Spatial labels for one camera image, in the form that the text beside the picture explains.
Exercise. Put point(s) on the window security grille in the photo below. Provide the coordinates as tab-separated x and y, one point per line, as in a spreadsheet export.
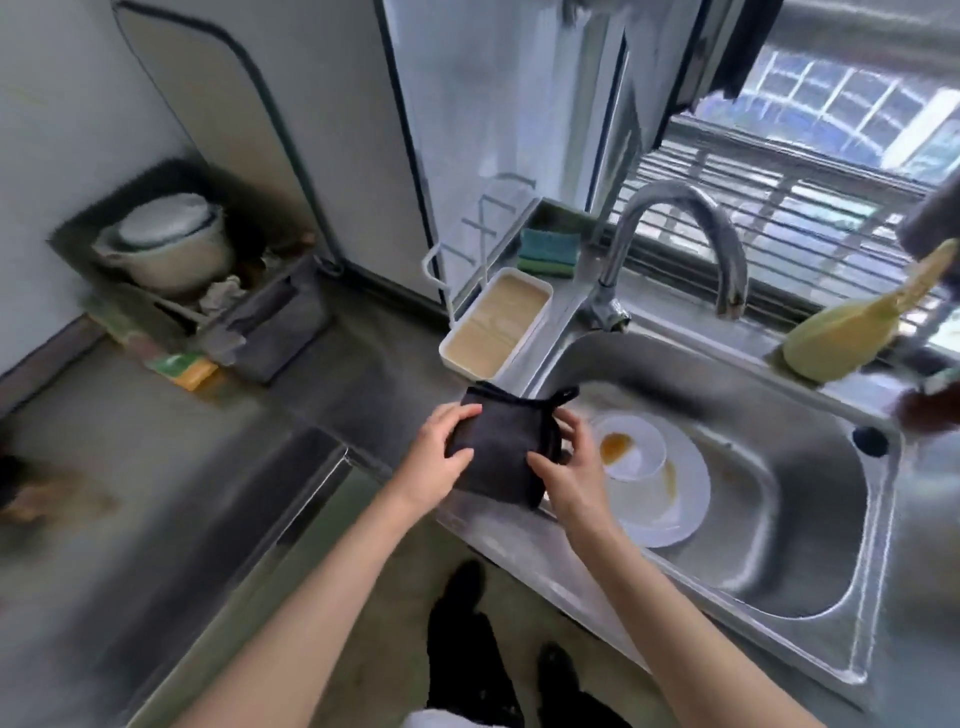
810	225

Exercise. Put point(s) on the green scouring sponge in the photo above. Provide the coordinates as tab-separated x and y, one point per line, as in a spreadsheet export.
547	251

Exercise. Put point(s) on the black patterned trousers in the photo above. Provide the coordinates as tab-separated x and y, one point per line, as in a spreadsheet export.
465	667

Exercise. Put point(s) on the grey hanging cloth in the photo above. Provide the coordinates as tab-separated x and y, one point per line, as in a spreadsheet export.
930	221

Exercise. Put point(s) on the person's right forearm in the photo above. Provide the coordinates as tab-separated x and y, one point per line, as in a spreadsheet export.
690	637

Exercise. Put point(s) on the pale green cabinet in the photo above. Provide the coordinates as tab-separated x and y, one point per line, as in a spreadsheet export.
262	600

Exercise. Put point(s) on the cream lidded pot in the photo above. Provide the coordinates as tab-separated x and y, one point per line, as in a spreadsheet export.
180	255

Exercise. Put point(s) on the white shirt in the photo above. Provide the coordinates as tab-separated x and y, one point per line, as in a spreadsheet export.
439	720

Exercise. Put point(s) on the grey dark-rimmed cutting board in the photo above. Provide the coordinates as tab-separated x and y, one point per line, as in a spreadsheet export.
225	112

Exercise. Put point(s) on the yellow dish soap bottle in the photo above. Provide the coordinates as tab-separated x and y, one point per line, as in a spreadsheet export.
840	345

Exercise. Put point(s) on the white plate with sauce stain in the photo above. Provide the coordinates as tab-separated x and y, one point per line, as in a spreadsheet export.
675	510

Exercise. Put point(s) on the person's left hand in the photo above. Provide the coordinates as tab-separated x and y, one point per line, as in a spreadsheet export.
431	465

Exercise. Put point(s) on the stainless steel sink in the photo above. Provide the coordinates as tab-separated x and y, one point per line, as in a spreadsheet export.
795	510

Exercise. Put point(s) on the dark blue towel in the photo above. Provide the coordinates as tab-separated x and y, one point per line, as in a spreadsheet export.
499	450

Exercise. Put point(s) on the person's right hand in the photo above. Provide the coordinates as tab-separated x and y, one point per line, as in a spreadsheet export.
577	487

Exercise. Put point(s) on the deep steel bin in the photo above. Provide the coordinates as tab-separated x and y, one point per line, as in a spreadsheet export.
285	330

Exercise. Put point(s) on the brown liquid spray bottle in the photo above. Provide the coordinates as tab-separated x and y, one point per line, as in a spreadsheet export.
930	409

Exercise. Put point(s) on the person's left forearm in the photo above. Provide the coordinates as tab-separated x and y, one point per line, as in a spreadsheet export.
315	622

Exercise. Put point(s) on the crumpled aluminium foil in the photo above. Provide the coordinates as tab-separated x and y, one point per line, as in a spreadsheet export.
221	294

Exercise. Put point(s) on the white caddy with wooden top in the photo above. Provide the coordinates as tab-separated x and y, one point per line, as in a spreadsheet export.
499	322

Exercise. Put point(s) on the curved chrome faucet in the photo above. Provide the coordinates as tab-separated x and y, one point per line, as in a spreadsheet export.
720	232

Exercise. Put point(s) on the black shoe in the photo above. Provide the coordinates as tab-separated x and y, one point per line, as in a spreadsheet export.
461	589
556	667

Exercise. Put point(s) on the small white bowl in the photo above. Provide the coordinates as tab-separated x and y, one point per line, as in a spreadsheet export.
641	450

